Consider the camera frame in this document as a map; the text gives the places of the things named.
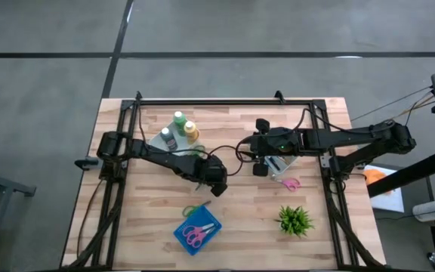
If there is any orange object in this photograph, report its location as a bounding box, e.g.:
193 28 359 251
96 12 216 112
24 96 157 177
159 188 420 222
363 168 393 196

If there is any beige plastic bin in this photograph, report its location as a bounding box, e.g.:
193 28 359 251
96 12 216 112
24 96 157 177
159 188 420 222
264 153 301 177

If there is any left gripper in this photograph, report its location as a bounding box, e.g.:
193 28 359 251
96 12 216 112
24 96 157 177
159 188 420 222
187 154 229 198

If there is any small green artificial plant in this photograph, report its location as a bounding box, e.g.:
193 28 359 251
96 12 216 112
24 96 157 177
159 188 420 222
276 204 316 239

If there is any white sheet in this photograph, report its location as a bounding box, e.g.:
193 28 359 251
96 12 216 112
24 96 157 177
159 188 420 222
361 163 406 214

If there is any white plastic caddy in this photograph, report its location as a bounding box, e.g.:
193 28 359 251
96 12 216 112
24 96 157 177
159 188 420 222
148 119 207 157

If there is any blue slotted plastic basket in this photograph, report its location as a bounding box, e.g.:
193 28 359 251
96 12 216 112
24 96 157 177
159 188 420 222
172 204 224 257

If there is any black metal bar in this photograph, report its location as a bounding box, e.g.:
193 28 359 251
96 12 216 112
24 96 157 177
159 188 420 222
366 148 435 199

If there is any yellow paint bottle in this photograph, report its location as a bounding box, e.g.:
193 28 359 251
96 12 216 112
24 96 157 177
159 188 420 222
183 120 202 144

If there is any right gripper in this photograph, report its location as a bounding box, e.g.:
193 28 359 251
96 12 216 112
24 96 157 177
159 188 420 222
249 118 304 178

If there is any dark grey paint bottle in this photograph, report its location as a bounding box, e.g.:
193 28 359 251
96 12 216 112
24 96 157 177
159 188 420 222
159 127 178 151

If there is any green paint bottle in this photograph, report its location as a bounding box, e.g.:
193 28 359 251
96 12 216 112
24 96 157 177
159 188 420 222
172 110 188 134

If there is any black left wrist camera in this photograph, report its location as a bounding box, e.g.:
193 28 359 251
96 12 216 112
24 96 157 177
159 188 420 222
206 154 229 184

